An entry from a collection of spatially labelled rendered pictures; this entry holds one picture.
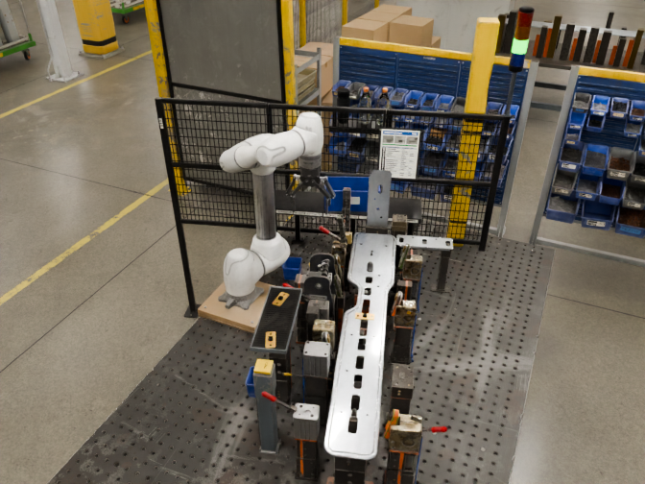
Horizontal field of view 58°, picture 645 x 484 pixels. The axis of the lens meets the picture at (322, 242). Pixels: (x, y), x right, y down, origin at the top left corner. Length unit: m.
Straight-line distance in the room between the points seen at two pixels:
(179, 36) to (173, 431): 3.28
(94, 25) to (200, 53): 5.01
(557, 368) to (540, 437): 0.58
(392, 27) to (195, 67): 2.79
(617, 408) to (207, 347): 2.38
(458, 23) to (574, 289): 5.29
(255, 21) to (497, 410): 3.15
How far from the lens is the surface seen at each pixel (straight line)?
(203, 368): 2.82
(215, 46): 4.81
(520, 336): 3.07
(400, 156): 3.26
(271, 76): 4.62
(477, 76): 3.15
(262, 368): 2.14
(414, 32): 6.94
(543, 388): 3.86
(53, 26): 8.95
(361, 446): 2.13
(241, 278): 2.94
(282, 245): 3.06
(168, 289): 4.45
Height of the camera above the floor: 2.71
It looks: 34 degrees down
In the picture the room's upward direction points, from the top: straight up
